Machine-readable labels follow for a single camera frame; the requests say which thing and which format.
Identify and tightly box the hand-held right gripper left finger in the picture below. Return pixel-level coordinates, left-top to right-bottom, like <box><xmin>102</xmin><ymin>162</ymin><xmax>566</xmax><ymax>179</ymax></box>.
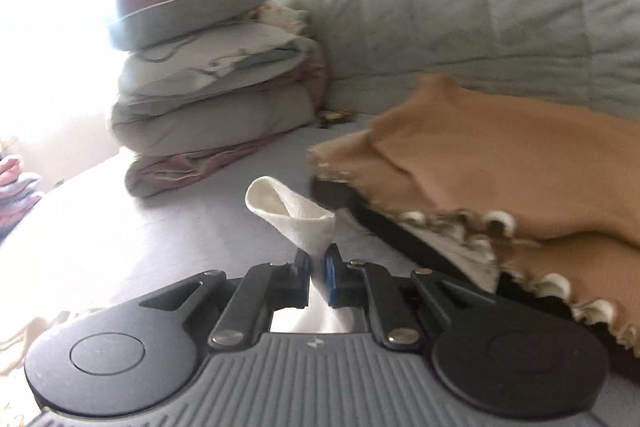
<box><xmin>139</xmin><ymin>249</ymin><xmax>311</xmax><ymax>350</ymax></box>

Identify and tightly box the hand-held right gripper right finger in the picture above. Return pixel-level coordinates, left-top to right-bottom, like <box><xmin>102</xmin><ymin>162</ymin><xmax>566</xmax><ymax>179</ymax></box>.
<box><xmin>325</xmin><ymin>244</ymin><xmax>473</xmax><ymax>350</ymax></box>

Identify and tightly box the white shirt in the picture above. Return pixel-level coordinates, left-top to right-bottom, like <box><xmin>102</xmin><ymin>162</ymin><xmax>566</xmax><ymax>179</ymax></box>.
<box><xmin>0</xmin><ymin>176</ymin><xmax>372</xmax><ymax>375</ymax></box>

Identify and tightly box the tan ribbed frilled top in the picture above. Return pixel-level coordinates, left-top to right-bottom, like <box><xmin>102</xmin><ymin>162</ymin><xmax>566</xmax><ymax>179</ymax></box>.
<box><xmin>306</xmin><ymin>73</ymin><xmax>640</xmax><ymax>351</ymax></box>

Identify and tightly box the dark floral garment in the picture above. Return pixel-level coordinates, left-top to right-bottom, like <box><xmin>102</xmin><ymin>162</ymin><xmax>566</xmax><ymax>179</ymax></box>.
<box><xmin>310</xmin><ymin>177</ymin><xmax>640</xmax><ymax>378</ymax></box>

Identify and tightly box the grey fleece bed blanket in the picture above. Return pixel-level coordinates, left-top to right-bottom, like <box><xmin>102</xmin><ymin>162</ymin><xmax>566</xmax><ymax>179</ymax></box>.
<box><xmin>0</xmin><ymin>112</ymin><xmax>418</xmax><ymax>350</ymax></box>

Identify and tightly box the small brown patterned cloth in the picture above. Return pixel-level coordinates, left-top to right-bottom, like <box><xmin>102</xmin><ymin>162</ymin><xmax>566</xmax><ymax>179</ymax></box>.
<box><xmin>316</xmin><ymin>108</ymin><xmax>357</xmax><ymax>128</ymax></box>

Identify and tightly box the grey maroon folded duvet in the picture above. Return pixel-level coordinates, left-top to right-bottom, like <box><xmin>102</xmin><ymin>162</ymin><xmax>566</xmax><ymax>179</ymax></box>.
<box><xmin>111</xmin><ymin>52</ymin><xmax>329</xmax><ymax>199</ymax></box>

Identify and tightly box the grey printed folded quilt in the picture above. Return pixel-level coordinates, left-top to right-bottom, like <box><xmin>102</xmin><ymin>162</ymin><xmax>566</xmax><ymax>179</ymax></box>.
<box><xmin>117</xmin><ymin>24</ymin><xmax>314</xmax><ymax>108</ymax></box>

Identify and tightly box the cream floral cloth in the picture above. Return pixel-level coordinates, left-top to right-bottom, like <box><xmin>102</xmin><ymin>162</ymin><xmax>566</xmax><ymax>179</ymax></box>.
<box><xmin>254</xmin><ymin>3</ymin><xmax>309</xmax><ymax>36</ymax></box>

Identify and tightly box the pink grey folded blanket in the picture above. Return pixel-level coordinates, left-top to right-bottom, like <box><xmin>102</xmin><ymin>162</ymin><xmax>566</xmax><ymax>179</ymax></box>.
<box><xmin>0</xmin><ymin>156</ymin><xmax>45</xmax><ymax>244</ymax></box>

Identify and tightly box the bright window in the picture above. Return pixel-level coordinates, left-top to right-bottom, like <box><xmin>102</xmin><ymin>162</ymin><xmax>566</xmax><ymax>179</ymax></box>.
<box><xmin>0</xmin><ymin>0</ymin><xmax>120</xmax><ymax>158</ymax></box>

